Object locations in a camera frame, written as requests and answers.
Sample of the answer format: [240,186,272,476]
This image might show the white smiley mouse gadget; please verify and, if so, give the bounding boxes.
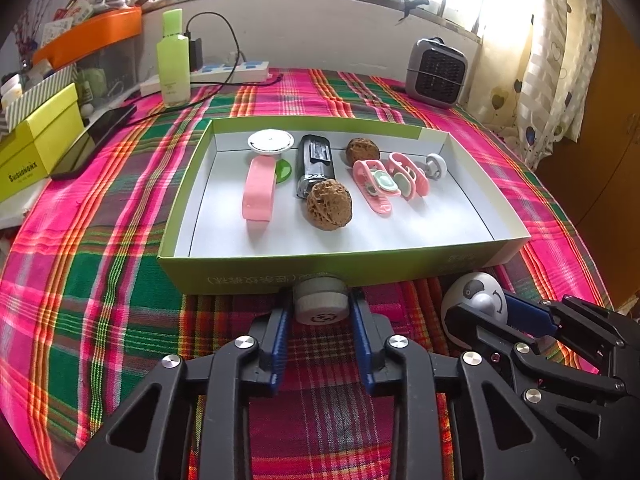
[440,272,508,350]

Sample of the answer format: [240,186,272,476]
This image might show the white round jar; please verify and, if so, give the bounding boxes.
[293,276,349,326]

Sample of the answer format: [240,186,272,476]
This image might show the walnut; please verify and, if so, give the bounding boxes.
[306,179,352,231]
[345,138,380,166]

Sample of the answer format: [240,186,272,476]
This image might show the pink clip plain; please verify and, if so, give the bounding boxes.
[242,155,277,222]

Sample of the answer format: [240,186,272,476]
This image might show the pink clip small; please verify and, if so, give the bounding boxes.
[352,159,400,217]

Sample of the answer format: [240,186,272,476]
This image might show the pink clip green insert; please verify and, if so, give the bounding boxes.
[386,152,430,200]

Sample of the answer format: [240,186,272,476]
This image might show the small white hook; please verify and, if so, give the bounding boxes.
[423,153,448,181]

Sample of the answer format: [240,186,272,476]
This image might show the green white cardboard tray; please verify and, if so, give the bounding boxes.
[157,117,529,295]

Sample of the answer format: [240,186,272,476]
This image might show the pink plaid bedspread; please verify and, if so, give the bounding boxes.
[1,68,613,479]

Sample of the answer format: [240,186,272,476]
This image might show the heart pattern curtain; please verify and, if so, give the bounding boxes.
[463,0,602,169]

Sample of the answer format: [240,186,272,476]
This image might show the grey space heater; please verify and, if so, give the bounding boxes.
[405,37,468,108]

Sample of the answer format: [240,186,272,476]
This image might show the white power strip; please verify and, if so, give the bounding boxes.
[139,60,271,98]

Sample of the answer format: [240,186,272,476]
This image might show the black smartphone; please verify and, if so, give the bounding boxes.
[50,104,137,181]

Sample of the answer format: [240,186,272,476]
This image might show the black charger plug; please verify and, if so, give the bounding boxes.
[188,34,204,72]

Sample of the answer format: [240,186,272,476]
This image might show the green lotion bottle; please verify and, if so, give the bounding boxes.
[156,9,191,107]

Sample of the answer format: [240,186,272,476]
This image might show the yellow shoe box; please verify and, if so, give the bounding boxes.
[0,84,85,200]

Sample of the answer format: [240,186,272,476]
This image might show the striped green white box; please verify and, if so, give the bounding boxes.
[0,64,77,136]

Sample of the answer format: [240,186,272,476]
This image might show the orange lid box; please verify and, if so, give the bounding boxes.
[32,6,142,70]

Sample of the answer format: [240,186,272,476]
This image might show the red berry branches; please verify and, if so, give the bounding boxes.
[12,0,55,61]

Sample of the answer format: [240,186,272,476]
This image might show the black charger cable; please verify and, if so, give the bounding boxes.
[129,10,286,126]

